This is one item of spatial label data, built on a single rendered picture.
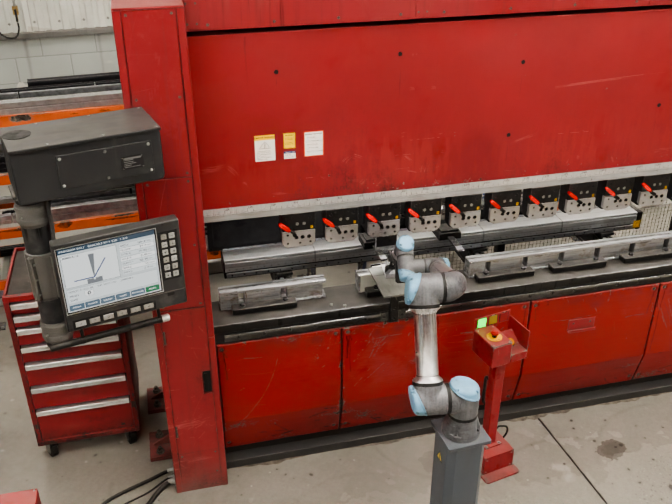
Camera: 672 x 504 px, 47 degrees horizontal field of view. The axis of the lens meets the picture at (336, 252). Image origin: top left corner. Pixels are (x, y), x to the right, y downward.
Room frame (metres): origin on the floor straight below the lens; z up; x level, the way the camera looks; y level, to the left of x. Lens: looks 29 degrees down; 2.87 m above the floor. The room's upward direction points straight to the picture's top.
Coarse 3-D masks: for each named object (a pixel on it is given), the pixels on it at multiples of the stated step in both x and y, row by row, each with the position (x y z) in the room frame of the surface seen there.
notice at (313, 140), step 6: (306, 132) 3.11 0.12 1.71; (312, 132) 3.12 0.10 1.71; (318, 132) 3.12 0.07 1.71; (306, 138) 3.11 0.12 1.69; (312, 138) 3.12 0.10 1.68; (318, 138) 3.12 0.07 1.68; (306, 144) 3.11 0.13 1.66; (312, 144) 3.12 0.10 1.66; (318, 144) 3.12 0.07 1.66; (306, 150) 3.11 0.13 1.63; (312, 150) 3.12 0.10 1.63; (318, 150) 3.12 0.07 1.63; (306, 156) 3.11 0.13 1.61
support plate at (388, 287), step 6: (372, 270) 3.18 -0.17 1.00; (378, 270) 3.18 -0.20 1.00; (372, 276) 3.13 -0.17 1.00; (378, 276) 3.12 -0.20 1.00; (384, 276) 3.12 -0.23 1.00; (378, 282) 3.07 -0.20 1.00; (384, 282) 3.07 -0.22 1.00; (390, 282) 3.07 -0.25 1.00; (384, 288) 3.02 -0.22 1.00; (390, 288) 3.02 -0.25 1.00; (396, 288) 3.02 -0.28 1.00; (402, 288) 3.02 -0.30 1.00; (384, 294) 2.97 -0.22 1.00; (390, 294) 2.97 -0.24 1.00; (396, 294) 2.97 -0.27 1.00; (402, 294) 2.97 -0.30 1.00
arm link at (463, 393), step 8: (456, 376) 2.37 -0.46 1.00; (464, 376) 2.38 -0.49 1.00; (448, 384) 2.34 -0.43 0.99; (456, 384) 2.32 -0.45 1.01; (464, 384) 2.33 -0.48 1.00; (472, 384) 2.33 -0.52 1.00; (448, 392) 2.30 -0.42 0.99; (456, 392) 2.29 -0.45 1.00; (464, 392) 2.28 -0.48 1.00; (472, 392) 2.28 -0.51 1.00; (448, 400) 2.27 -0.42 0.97; (456, 400) 2.28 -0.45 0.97; (464, 400) 2.27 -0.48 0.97; (472, 400) 2.27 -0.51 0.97; (448, 408) 2.26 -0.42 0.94; (456, 408) 2.27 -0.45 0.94; (464, 408) 2.27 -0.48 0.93; (472, 408) 2.28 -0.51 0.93; (456, 416) 2.28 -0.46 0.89; (464, 416) 2.27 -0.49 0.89; (472, 416) 2.28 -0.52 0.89
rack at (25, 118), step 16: (32, 112) 4.28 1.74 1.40; (48, 112) 4.29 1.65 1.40; (64, 112) 4.31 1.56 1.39; (80, 112) 4.34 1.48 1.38; (96, 112) 4.36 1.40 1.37; (0, 176) 4.19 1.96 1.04; (0, 208) 4.59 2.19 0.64; (64, 224) 4.28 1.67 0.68; (80, 224) 4.30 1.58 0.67; (96, 224) 4.33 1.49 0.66; (112, 224) 4.36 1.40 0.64; (0, 256) 4.57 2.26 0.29; (208, 256) 4.53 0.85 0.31; (0, 288) 4.14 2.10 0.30
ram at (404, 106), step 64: (192, 64) 3.00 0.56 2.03; (256, 64) 3.06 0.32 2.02; (320, 64) 3.13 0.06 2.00; (384, 64) 3.19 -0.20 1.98; (448, 64) 3.26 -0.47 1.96; (512, 64) 3.33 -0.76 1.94; (576, 64) 3.40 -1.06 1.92; (640, 64) 3.48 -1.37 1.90; (256, 128) 3.06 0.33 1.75; (320, 128) 3.13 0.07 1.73; (384, 128) 3.19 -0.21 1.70; (448, 128) 3.26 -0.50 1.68; (512, 128) 3.34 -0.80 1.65; (576, 128) 3.41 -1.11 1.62; (640, 128) 3.49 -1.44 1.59; (256, 192) 3.06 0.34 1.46; (320, 192) 3.13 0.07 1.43; (448, 192) 3.27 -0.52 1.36
